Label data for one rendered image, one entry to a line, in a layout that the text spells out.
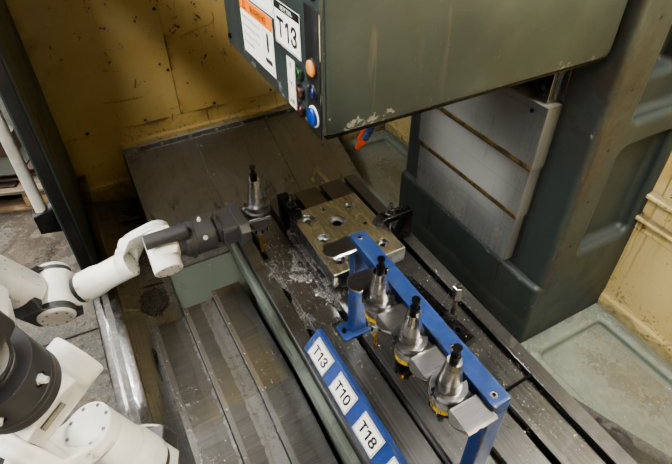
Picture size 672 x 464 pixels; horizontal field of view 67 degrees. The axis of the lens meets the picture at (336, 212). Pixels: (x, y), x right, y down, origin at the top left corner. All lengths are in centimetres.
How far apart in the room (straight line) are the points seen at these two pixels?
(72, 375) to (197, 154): 166
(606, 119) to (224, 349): 116
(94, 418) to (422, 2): 71
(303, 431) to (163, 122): 137
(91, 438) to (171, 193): 150
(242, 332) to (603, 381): 111
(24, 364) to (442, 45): 69
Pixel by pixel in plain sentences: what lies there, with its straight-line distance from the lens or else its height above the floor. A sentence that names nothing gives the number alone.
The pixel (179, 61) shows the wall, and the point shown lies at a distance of 213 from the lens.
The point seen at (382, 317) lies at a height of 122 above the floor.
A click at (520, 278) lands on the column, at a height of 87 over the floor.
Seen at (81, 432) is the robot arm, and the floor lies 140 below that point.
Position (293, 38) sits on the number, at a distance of 82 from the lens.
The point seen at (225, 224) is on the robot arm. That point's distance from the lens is 122.
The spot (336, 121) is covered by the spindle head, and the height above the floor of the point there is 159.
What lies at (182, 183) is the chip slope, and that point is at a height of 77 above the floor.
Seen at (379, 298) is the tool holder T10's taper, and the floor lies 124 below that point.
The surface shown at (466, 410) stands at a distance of 90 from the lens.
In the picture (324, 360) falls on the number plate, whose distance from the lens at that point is 126.
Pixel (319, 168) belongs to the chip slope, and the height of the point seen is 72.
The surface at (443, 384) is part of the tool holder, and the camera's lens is 88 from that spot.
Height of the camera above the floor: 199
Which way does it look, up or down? 40 degrees down
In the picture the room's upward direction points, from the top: straight up
